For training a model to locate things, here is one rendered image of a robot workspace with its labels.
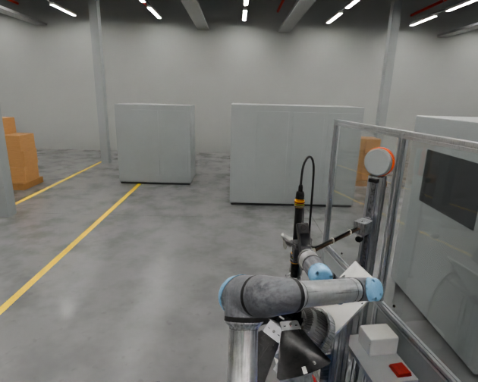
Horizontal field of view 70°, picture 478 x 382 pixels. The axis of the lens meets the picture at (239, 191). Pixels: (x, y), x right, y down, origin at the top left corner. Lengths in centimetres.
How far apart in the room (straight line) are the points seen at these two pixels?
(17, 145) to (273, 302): 856
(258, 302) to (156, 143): 788
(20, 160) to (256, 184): 542
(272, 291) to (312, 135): 620
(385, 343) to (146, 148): 746
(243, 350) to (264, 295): 18
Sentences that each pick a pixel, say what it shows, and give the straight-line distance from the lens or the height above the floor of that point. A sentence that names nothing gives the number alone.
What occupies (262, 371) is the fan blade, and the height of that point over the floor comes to 98.
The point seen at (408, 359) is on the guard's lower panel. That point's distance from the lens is 226.
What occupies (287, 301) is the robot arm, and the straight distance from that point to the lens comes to 96.
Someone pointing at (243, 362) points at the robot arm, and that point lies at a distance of 106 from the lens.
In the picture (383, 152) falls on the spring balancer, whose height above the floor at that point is 194.
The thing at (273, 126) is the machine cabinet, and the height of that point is 165.
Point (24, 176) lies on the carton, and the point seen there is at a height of 28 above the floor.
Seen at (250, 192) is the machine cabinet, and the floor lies 27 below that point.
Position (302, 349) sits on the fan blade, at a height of 118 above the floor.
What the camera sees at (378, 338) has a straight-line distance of 215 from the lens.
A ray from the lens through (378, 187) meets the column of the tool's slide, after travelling 204.
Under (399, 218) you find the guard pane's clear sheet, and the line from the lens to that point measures 214.
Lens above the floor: 221
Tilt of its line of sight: 16 degrees down
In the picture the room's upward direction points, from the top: 2 degrees clockwise
